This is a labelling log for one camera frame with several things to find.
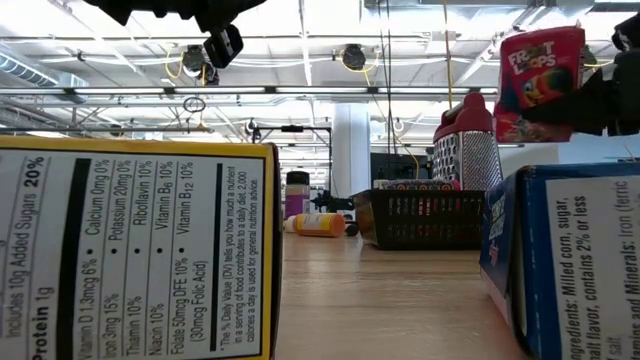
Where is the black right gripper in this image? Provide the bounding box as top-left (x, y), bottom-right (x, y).
top-left (520, 13), bottom-right (640, 137)

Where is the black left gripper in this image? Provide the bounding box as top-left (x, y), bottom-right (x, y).
top-left (82, 0), bottom-right (269, 70)

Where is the red Froot Loops cereal box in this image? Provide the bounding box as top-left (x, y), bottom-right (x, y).
top-left (493, 25), bottom-right (586, 145)

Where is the blue Frosted Flakes cereal box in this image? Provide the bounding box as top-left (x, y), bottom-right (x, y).
top-left (478, 160), bottom-right (640, 360)

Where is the black plastic basket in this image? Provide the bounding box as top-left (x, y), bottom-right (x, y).
top-left (351, 188), bottom-right (487, 251)

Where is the spice jar purple label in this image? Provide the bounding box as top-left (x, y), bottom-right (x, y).
top-left (285, 170), bottom-right (312, 220)

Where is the yellow Corn Pops cereal box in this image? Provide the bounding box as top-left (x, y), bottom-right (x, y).
top-left (0, 135), bottom-right (284, 360)

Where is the yellow squeeze bottle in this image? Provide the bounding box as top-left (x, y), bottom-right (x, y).
top-left (282, 212), bottom-right (346, 239)

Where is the long ceiling light strip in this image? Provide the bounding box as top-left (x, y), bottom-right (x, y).
top-left (0, 85), bottom-right (500, 96)

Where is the black background screen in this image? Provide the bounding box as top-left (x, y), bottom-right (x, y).
top-left (370, 152), bottom-right (432, 182)

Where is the white building column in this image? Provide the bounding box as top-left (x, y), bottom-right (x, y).
top-left (332, 103), bottom-right (372, 199)

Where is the black background device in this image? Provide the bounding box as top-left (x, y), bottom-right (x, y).
top-left (310, 189), bottom-right (357, 214)

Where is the metal box grater red handle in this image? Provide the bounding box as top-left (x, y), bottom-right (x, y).
top-left (432, 91), bottom-right (505, 192)

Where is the yellow hanging cable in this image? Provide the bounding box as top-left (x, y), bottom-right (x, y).
top-left (441, 0), bottom-right (454, 109)

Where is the silver ventilation duct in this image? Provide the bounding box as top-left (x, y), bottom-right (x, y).
top-left (0, 47), bottom-right (90, 89)

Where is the black background station frame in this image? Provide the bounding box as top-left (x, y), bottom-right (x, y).
top-left (251, 124), bottom-right (334, 201)

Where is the black hanging cable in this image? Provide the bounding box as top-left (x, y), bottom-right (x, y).
top-left (377, 0), bottom-right (397, 156)

